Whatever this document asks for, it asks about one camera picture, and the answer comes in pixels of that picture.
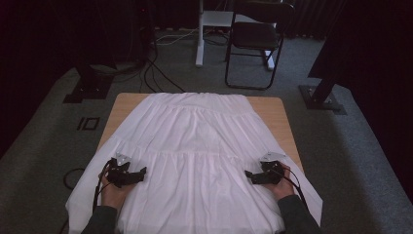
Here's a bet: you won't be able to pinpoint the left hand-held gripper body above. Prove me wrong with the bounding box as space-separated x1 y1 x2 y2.
102 151 139 189

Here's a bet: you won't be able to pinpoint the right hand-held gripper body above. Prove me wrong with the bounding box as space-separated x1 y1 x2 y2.
257 151 287 185

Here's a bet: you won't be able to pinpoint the white skirt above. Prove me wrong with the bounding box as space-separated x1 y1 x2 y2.
65 92 323 234

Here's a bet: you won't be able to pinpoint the person's right hand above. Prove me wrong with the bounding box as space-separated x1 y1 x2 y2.
261 162 296 201

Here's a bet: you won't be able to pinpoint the person's left hand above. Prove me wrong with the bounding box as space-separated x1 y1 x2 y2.
98 172 137 210

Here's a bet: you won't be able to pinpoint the black floor tape marking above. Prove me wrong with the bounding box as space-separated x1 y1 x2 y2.
76 116 101 132

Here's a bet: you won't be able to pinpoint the black folding chair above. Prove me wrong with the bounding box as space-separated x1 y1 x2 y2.
224 0 296 92

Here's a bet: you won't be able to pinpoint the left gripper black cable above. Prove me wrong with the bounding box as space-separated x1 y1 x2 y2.
92 159 115 214

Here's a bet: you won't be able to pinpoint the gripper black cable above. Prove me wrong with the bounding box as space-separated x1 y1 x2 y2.
279 166 310 210
92 159 115 214

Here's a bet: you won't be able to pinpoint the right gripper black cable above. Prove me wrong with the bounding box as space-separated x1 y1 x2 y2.
279 166 310 210

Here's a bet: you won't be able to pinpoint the black cable loop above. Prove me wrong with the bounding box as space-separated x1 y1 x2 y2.
62 167 87 191

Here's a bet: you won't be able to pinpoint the black stand with base plate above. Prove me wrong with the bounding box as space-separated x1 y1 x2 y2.
62 62 115 104
298 72 348 116

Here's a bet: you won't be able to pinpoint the black floor cables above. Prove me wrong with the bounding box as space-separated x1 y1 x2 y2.
138 30 187 95

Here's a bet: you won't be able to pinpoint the white desk frame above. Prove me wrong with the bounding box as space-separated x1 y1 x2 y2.
195 0 278 71

